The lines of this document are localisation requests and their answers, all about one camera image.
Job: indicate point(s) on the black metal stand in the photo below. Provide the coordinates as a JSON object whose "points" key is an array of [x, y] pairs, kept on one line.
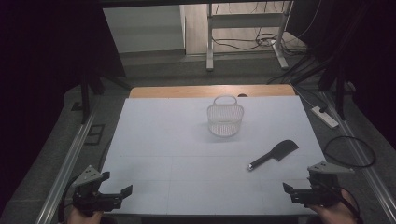
{"points": [[341, 96], [84, 96]]}

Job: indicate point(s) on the white desk frame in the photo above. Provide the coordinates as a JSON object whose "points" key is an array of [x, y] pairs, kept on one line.
{"points": [[246, 21]]}

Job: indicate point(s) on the white table cover board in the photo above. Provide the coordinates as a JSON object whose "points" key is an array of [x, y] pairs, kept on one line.
{"points": [[174, 140]]}

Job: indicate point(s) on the person's left hand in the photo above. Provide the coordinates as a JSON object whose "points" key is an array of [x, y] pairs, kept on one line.
{"points": [[82, 218]]}

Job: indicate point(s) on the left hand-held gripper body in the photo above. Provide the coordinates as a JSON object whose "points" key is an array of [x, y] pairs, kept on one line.
{"points": [[90, 199]]}

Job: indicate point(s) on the white plastic basket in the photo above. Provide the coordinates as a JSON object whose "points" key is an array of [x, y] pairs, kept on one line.
{"points": [[225, 119]]}

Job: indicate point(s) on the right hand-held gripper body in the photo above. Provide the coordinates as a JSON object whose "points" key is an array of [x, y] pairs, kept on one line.
{"points": [[320, 189]]}

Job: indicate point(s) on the white power strip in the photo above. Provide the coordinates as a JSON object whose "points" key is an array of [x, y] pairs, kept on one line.
{"points": [[325, 117]]}

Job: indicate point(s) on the person's right hand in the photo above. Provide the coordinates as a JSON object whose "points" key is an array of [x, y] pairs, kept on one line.
{"points": [[336, 214]]}

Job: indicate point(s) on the aluminium rail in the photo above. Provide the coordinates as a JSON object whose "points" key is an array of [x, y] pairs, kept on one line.
{"points": [[67, 169], [358, 149]]}

